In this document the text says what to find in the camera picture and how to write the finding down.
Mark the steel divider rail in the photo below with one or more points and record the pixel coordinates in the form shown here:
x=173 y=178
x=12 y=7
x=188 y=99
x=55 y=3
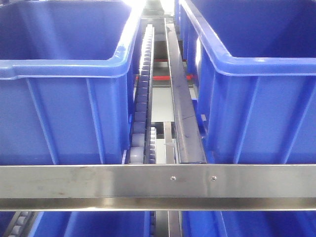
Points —
x=189 y=144

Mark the roller track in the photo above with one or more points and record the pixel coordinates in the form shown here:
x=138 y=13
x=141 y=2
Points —
x=141 y=136

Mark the steel front rail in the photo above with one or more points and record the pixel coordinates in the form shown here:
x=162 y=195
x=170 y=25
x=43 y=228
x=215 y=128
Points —
x=158 y=187

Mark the large blue bin right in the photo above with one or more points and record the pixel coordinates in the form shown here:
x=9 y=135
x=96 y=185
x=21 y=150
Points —
x=254 y=66

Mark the large blue bin left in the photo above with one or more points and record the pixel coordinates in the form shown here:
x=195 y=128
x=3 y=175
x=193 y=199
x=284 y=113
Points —
x=67 y=71

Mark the large blue bin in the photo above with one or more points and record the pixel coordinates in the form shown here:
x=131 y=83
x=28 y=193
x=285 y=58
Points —
x=67 y=71
x=254 y=66

